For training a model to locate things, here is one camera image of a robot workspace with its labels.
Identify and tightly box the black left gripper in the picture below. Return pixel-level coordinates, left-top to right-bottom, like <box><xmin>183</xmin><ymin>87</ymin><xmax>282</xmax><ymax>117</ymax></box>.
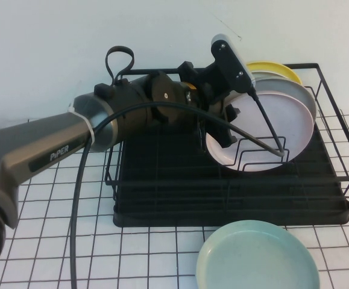
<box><xmin>186</xmin><ymin>82</ymin><xmax>242</xmax><ymax>155</ymax></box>

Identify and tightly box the pink plate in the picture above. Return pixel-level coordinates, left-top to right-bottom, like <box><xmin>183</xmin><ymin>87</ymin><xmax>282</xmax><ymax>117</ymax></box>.
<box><xmin>206</xmin><ymin>92</ymin><xmax>315</xmax><ymax>173</ymax></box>

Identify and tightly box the grey plate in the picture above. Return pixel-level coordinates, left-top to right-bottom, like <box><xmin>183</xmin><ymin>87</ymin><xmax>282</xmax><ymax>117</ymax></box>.
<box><xmin>254</xmin><ymin>78</ymin><xmax>317</xmax><ymax>121</ymax></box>

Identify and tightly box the yellow plate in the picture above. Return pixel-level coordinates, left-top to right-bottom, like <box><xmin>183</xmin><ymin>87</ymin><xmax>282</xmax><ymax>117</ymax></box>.
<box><xmin>245</xmin><ymin>61</ymin><xmax>303</xmax><ymax>87</ymax></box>

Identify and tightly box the teal plate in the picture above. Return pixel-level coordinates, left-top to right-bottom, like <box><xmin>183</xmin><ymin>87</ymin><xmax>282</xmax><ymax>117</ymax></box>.
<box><xmin>195</xmin><ymin>219</ymin><xmax>319</xmax><ymax>289</ymax></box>

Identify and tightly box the pale green plate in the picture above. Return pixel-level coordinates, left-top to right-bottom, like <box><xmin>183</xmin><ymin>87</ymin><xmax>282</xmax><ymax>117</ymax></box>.
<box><xmin>195</xmin><ymin>228</ymin><xmax>220</xmax><ymax>289</ymax></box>

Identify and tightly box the black plastic drain tray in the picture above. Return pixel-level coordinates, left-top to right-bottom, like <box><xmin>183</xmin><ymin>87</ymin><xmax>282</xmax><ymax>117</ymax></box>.
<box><xmin>113</xmin><ymin>132</ymin><xmax>349</xmax><ymax>228</ymax></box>

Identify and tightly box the white zip tie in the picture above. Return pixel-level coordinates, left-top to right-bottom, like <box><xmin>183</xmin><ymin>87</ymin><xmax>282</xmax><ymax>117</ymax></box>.
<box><xmin>68</xmin><ymin>103</ymin><xmax>96</xmax><ymax>146</ymax></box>

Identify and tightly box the white grid tablecloth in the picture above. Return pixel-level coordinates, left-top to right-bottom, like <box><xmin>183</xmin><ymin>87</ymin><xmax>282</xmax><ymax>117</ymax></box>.
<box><xmin>0</xmin><ymin>108</ymin><xmax>349</xmax><ymax>289</ymax></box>

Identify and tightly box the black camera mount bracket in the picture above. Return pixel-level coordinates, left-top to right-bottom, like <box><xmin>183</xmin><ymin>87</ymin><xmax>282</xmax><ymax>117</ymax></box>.
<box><xmin>177</xmin><ymin>60</ymin><xmax>232</xmax><ymax>99</ymax></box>

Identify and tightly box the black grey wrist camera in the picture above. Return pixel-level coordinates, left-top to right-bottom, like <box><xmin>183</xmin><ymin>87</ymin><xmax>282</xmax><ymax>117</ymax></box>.
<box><xmin>210</xmin><ymin>33</ymin><xmax>256</xmax><ymax>95</ymax></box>

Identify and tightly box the black wire dish rack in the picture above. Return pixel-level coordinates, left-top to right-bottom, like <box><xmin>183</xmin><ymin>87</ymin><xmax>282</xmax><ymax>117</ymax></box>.
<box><xmin>104</xmin><ymin>62</ymin><xmax>349</xmax><ymax>200</ymax></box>

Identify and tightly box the black looped cable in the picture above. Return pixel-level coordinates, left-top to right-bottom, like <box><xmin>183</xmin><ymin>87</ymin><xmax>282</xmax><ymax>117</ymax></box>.
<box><xmin>105</xmin><ymin>46</ymin><xmax>135</xmax><ymax>88</ymax></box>

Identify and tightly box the long black camera cable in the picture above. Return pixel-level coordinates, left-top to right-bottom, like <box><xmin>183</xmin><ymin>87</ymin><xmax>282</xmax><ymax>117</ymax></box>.
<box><xmin>69</xmin><ymin>89</ymin><xmax>290</xmax><ymax>289</ymax></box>

